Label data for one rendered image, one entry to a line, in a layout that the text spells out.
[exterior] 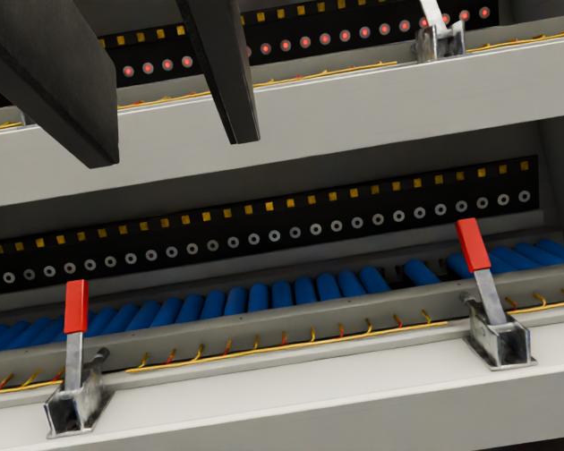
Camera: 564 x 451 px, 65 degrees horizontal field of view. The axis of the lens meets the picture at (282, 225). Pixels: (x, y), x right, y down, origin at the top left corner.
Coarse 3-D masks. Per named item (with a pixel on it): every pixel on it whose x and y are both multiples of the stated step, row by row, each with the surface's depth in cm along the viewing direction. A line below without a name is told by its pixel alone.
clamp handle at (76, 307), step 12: (72, 288) 29; (84, 288) 30; (72, 300) 29; (84, 300) 29; (72, 312) 29; (84, 312) 29; (72, 324) 29; (84, 324) 29; (72, 336) 28; (72, 348) 28; (72, 360) 28; (72, 372) 28; (72, 384) 27
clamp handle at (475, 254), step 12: (456, 228) 30; (468, 228) 29; (468, 240) 29; (480, 240) 29; (468, 252) 28; (480, 252) 28; (468, 264) 29; (480, 264) 28; (480, 276) 28; (480, 288) 28; (492, 288) 28; (492, 300) 27; (492, 312) 27; (492, 324) 27
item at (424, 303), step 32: (416, 288) 33; (448, 288) 32; (512, 288) 32; (544, 288) 32; (224, 320) 33; (256, 320) 32; (288, 320) 32; (320, 320) 32; (352, 320) 32; (384, 320) 32; (416, 320) 32; (0, 352) 34; (32, 352) 33; (64, 352) 32; (96, 352) 32; (128, 352) 32; (160, 352) 32; (192, 352) 32; (224, 352) 32; (256, 352) 31; (0, 384) 33
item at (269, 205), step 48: (336, 192) 42; (384, 192) 42; (432, 192) 42; (480, 192) 43; (0, 240) 43; (48, 240) 43; (96, 240) 43; (144, 240) 43; (192, 240) 43; (240, 240) 43; (288, 240) 43; (336, 240) 43; (0, 288) 44
